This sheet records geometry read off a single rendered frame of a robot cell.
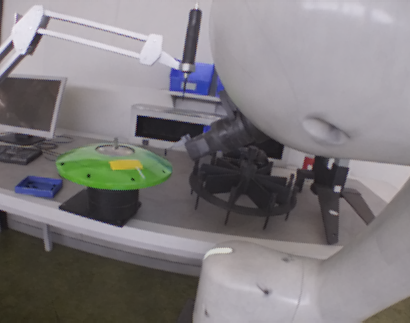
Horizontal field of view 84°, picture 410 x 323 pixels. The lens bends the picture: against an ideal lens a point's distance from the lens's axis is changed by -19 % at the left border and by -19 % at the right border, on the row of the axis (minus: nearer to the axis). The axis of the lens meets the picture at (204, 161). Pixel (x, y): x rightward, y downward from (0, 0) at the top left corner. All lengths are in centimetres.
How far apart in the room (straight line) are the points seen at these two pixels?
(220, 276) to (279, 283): 9
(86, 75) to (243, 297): 157
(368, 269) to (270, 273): 16
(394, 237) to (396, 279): 5
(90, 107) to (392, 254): 168
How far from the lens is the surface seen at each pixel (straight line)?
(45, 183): 97
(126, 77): 165
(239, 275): 41
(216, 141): 58
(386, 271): 30
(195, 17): 81
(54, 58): 190
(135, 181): 61
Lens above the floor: 129
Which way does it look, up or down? 16 degrees down
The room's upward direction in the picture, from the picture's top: 9 degrees clockwise
